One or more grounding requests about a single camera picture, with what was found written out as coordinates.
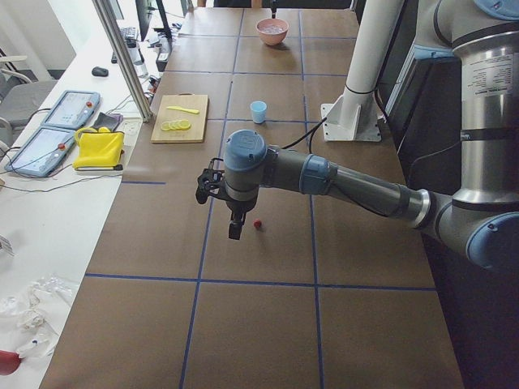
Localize yellow cloth bag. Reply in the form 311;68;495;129
72;127;124;171

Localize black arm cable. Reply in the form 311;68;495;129
281;116;459;216

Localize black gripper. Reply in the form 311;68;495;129
225;188;259;240

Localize grey office chair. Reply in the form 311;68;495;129
1;55;58;146

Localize far teach pendant tablet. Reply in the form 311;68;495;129
42;90;101;130

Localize near teach pendant tablet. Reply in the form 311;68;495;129
5;126;75;178

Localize crumpled plastic bags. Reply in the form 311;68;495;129
1;274;80;358

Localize white camera post base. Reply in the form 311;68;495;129
321;0;404;142

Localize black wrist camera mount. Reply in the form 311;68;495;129
195;157;228;204

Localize pink bowl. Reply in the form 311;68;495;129
255;18;289;45

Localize red object on bench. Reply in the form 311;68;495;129
0;350;21;375

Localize bamboo cutting board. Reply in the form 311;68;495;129
151;94;208;144

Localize aluminium frame post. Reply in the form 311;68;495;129
92;0;153;122

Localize yellow plastic knife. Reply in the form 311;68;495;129
166;105;200;114

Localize light blue plastic cup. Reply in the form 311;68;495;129
250;100;268;124

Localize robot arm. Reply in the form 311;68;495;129
217;1;518;273

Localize black computer mouse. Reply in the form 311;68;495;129
91;66;109;77

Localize teach pendant tablet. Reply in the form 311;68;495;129
5;126;75;178
42;90;101;130

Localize clear water bottle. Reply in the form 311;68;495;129
125;37;148;79

